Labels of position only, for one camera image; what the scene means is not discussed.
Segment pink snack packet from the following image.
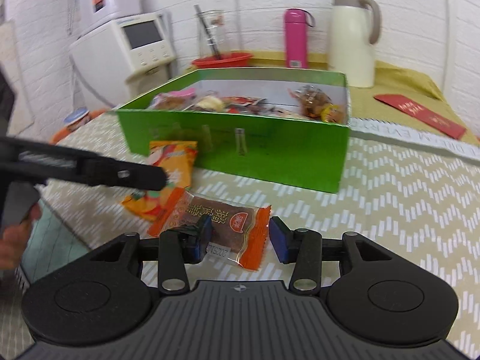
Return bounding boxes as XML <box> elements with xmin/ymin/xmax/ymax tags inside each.
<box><xmin>147</xmin><ymin>88</ymin><xmax>197</xmax><ymax>111</ymax></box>

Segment cream thermal jug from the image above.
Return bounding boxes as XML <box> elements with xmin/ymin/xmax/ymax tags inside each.
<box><xmin>327</xmin><ymin>0</ymin><xmax>383</xmax><ymax>88</ymax></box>

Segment clear glass carafe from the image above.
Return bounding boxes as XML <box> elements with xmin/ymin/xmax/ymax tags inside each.
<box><xmin>196</xmin><ymin>8</ymin><xmax>230</xmax><ymax>58</ymax></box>

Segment green snack box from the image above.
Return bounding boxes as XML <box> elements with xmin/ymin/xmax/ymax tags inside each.
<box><xmin>116</xmin><ymin>67</ymin><xmax>350</xmax><ymax>193</ymax></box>

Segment person hand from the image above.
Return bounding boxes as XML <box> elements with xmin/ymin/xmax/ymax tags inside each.
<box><xmin>0</xmin><ymin>204</ymin><xmax>41</xmax><ymax>271</ymax></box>

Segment pink thermos bottle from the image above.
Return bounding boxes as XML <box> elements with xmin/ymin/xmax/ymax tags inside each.
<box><xmin>283</xmin><ymin>8</ymin><xmax>316</xmax><ymax>68</ymax></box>

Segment brown cake snack packet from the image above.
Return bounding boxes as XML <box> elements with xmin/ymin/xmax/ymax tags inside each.
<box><xmin>148</xmin><ymin>188</ymin><xmax>271</xmax><ymax>271</ymax></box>

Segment orange plastic basket bowl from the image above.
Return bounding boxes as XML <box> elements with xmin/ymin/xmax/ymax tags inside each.
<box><xmin>192</xmin><ymin>51</ymin><xmax>253</xmax><ymax>69</ymax></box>

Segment white water dispenser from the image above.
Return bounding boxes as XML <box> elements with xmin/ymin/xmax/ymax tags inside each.
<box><xmin>69</xmin><ymin>13</ymin><xmax>176</xmax><ymax>111</ymax></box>

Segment cupcake in wrapper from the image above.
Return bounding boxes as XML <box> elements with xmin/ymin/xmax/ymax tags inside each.
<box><xmin>193</xmin><ymin>95</ymin><xmax>225</xmax><ymax>112</ymax></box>

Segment clear bag of nuts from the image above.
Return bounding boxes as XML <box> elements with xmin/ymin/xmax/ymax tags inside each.
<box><xmin>289</xmin><ymin>85</ymin><xmax>347</xmax><ymax>125</ymax></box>

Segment orange fruit snack packet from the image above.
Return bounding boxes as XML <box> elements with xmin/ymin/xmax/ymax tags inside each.
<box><xmin>121</xmin><ymin>141</ymin><xmax>198</xmax><ymax>221</ymax></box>

